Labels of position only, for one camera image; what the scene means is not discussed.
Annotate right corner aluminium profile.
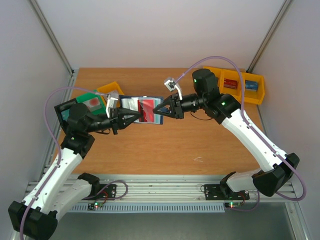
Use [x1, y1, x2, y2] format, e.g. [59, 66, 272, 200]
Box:
[246, 0, 294, 73]

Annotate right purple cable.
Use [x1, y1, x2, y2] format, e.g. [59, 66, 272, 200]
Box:
[174, 55, 308, 202]

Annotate red spot card stack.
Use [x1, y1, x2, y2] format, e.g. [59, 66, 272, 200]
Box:
[83, 97, 104, 112]

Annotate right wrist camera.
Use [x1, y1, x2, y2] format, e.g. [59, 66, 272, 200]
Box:
[163, 77, 183, 100]

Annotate yellow bin middle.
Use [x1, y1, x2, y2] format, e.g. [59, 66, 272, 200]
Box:
[219, 69, 242, 102]

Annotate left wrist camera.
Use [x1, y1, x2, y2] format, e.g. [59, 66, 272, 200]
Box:
[105, 90, 119, 118]

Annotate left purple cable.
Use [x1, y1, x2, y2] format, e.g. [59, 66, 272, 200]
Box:
[19, 86, 111, 240]

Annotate grey slotted cable duct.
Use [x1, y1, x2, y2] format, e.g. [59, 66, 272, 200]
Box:
[69, 202, 225, 214]

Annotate left corner aluminium profile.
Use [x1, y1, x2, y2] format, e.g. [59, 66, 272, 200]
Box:
[28, 0, 75, 77]

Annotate black bin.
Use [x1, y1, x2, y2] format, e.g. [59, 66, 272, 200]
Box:
[54, 98, 78, 131]

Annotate left controller board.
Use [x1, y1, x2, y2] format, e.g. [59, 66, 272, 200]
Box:
[87, 202, 104, 211]

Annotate yellow bin far right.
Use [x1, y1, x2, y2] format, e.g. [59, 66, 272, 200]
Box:
[242, 72, 265, 105]

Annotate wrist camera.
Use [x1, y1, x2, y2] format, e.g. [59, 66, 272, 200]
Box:
[105, 90, 119, 118]
[163, 77, 183, 100]

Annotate purple cable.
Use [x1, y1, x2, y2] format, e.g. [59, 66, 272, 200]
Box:
[174, 55, 308, 202]
[19, 86, 111, 240]

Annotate corner aluminium profile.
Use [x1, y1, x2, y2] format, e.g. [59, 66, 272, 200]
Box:
[246, 0, 294, 73]
[28, 0, 75, 77]

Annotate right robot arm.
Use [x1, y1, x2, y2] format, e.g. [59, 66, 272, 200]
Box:
[153, 68, 300, 198]

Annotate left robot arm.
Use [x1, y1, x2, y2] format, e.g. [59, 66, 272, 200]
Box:
[8, 103, 141, 240]

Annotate green bin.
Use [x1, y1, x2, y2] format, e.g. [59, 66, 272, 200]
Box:
[75, 92, 106, 115]

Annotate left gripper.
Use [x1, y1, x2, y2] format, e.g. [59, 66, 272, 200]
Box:
[85, 106, 141, 135]

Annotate red credit card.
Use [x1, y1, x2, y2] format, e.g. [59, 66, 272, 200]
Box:
[137, 97, 155, 124]

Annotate controller board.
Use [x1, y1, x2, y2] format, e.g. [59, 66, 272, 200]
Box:
[87, 202, 104, 211]
[224, 201, 242, 209]

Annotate teal card stack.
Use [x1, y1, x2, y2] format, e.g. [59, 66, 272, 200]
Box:
[61, 109, 70, 122]

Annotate blue card stack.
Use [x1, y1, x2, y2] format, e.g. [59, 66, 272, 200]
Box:
[245, 80, 259, 92]

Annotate right controller board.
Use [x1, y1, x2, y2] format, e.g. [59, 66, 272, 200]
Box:
[224, 201, 242, 209]

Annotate yellow bin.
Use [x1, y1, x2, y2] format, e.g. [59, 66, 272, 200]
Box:
[219, 69, 242, 102]
[203, 66, 223, 85]
[242, 72, 265, 105]
[96, 81, 124, 97]

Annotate aluminium rail base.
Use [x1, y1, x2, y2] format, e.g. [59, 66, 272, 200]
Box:
[59, 174, 296, 203]

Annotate yellow bin left side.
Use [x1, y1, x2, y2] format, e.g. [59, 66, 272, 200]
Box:
[96, 81, 124, 97]

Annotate yellow bin far left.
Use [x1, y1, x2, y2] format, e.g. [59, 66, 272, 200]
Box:
[203, 66, 223, 85]

